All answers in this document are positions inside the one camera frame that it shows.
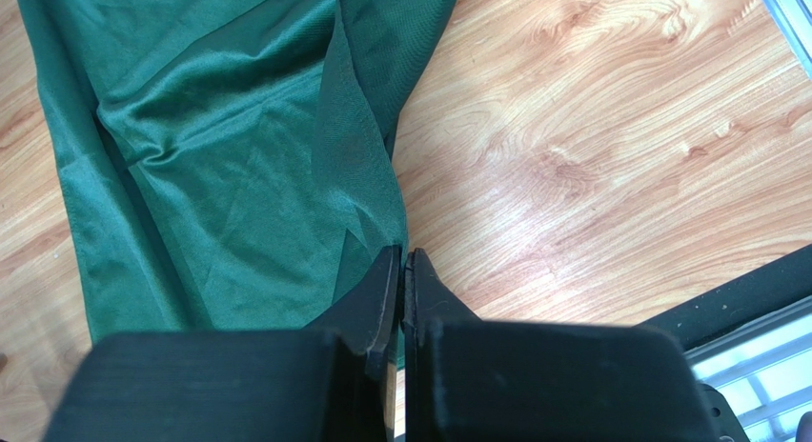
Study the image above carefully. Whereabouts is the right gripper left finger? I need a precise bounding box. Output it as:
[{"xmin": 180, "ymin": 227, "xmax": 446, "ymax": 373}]
[{"xmin": 45, "ymin": 246, "xmax": 401, "ymax": 441}]

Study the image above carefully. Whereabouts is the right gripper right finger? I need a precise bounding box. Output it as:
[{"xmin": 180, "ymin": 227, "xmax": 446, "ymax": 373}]
[{"xmin": 403, "ymin": 250, "xmax": 720, "ymax": 441}]

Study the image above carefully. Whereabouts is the dark green cloth napkin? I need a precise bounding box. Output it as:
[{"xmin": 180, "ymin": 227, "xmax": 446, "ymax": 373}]
[{"xmin": 17, "ymin": 0, "xmax": 457, "ymax": 341}]

